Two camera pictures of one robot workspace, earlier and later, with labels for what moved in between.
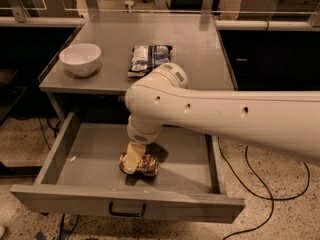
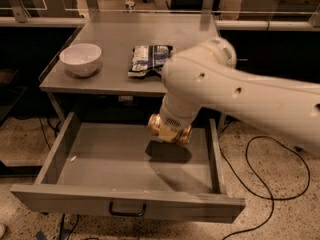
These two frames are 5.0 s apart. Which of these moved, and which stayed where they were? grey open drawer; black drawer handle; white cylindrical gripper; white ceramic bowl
Moved: white cylindrical gripper
Stayed: grey open drawer; black drawer handle; white ceramic bowl
